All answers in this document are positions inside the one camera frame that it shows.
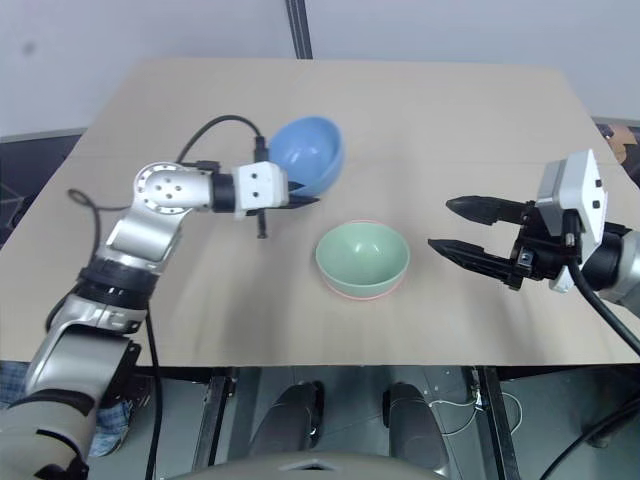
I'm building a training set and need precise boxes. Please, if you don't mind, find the blue bowl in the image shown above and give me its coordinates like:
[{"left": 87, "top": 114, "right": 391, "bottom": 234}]
[{"left": 268, "top": 115, "right": 347, "bottom": 199}]

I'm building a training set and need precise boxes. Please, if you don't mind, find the brown cardboard box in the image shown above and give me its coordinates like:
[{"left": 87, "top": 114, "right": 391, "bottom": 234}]
[{"left": 605, "top": 123, "right": 640, "bottom": 164}]

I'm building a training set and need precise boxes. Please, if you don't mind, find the dark rounded shape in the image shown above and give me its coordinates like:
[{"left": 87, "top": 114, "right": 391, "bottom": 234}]
[
  {"left": 248, "top": 380, "right": 327, "bottom": 459},
  {"left": 382, "top": 382, "right": 449, "bottom": 472}
]

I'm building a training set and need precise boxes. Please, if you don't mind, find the dark side bench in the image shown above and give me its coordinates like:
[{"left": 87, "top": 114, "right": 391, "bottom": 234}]
[{"left": 0, "top": 127, "right": 89, "bottom": 249}]

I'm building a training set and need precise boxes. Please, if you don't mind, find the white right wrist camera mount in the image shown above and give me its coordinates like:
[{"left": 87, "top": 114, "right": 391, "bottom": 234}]
[{"left": 535, "top": 148, "right": 610, "bottom": 294}]

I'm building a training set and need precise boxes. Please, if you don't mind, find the pink bowl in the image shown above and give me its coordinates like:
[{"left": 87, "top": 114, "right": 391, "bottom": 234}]
[{"left": 319, "top": 218, "right": 406, "bottom": 303}]

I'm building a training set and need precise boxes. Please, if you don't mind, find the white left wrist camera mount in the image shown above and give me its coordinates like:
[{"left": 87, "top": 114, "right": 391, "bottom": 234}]
[{"left": 231, "top": 160, "right": 291, "bottom": 222}]

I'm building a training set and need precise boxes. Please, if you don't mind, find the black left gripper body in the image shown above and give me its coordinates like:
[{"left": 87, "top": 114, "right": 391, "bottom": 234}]
[{"left": 244, "top": 203, "right": 295, "bottom": 240}]

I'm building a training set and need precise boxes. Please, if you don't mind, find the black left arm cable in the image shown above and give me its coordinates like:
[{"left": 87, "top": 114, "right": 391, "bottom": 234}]
[{"left": 67, "top": 188, "right": 162, "bottom": 480}]

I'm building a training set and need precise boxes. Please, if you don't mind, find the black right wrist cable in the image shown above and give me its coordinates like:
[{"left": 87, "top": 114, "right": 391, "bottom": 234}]
[{"left": 563, "top": 209, "right": 640, "bottom": 357}]

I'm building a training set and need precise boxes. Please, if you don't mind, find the black upright pole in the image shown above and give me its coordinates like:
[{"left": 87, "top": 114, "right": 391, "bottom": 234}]
[{"left": 284, "top": 0, "right": 314, "bottom": 59}]

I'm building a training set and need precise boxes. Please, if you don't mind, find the black table frame leg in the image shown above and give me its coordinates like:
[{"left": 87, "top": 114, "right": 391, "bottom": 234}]
[
  {"left": 469, "top": 366, "right": 519, "bottom": 480},
  {"left": 198, "top": 368, "right": 240, "bottom": 467}
]

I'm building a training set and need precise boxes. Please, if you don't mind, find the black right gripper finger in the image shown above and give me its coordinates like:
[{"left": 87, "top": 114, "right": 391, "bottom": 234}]
[
  {"left": 427, "top": 238, "right": 517, "bottom": 288},
  {"left": 445, "top": 195, "right": 527, "bottom": 226}
]

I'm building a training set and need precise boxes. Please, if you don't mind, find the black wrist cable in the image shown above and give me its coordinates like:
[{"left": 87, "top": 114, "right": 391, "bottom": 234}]
[
  {"left": 563, "top": 209, "right": 640, "bottom": 357},
  {"left": 177, "top": 115, "right": 271, "bottom": 166}
]

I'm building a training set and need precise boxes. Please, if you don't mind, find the green bowl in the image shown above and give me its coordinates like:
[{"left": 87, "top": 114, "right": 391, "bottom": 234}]
[{"left": 314, "top": 222, "right": 412, "bottom": 297}]

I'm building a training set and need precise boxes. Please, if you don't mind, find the black floor cable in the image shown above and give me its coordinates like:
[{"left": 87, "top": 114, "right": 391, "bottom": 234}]
[{"left": 538, "top": 399, "right": 640, "bottom": 480}]

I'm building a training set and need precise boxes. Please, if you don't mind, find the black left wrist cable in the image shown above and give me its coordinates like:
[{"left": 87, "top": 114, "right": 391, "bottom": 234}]
[{"left": 177, "top": 115, "right": 271, "bottom": 166}]

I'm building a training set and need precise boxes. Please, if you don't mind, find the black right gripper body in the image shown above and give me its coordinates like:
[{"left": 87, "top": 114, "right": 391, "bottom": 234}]
[{"left": 507, "top": 199, "right": 584, "bottom": 291}]

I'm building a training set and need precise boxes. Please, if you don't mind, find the thin white floor cable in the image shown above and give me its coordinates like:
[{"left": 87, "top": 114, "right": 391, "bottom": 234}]
[{"left": 428, "top": 388, "right": 524, "bottom": 427}]

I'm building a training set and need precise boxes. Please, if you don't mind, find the blue plaid cloth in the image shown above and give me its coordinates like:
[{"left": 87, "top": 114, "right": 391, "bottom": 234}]
[{"left": 0, "top": 360, "right": 132, "bottom": 459}]

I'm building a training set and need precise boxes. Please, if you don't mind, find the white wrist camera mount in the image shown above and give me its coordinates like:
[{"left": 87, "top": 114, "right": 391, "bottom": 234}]
[
  {"left": 535, "top": 148, "right": 610, "bottom": 294},
  {"left": 231, "top": 160, "right": 291, "bottom": 222}
]

